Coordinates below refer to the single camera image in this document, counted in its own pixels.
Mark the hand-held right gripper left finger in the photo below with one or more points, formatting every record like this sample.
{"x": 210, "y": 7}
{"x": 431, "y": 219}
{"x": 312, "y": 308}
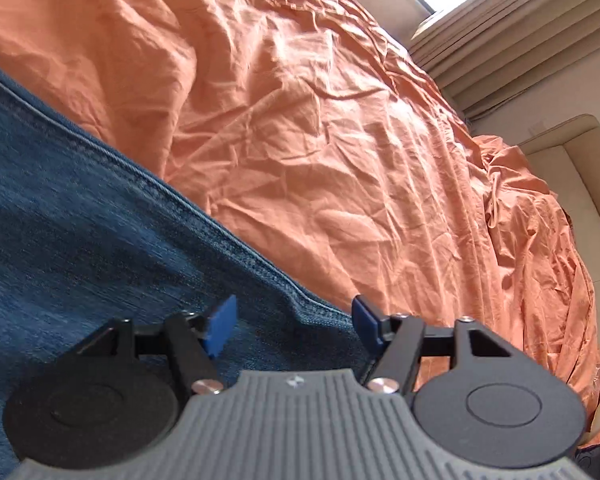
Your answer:
{"x": 221, "y": 326}

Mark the beige padded headboard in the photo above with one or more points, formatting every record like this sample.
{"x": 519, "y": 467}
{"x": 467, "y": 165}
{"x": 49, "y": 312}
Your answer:
{"x": 595, "y": 200}

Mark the beige pleated curtain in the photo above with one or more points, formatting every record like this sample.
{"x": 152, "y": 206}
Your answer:
{"x": 505, "y": 45}

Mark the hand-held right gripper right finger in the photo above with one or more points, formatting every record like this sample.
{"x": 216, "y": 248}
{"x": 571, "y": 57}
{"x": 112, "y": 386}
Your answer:
{"x": 364, "y": 321}

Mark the orange bed sheet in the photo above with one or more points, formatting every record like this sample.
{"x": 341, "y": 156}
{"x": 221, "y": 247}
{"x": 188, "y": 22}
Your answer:
{"x": 305, "y": 135}

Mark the blue denim pants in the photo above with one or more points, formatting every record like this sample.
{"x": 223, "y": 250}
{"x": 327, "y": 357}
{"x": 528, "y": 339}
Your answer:
{"x": 80, "y": 235}

